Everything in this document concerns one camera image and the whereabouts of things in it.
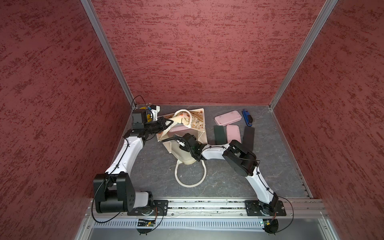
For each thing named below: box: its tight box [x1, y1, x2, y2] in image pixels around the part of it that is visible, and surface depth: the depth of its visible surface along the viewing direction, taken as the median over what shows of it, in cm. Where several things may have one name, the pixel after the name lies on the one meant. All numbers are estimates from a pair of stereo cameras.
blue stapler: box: [241, 108, 253, 127], surface depth 112 cm
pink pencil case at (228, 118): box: [214, 110, 243, 127], surface depth 112 cm
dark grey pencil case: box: [243, 126, 255, 154], surface depth 103 cm
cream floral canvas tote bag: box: [157, 108, 208, 188], surface depth 85 cm
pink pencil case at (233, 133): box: [226, 125, 242, 144], surface depth 106 cm
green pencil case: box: [213, 125, 227, 145], surface depth 104 cm
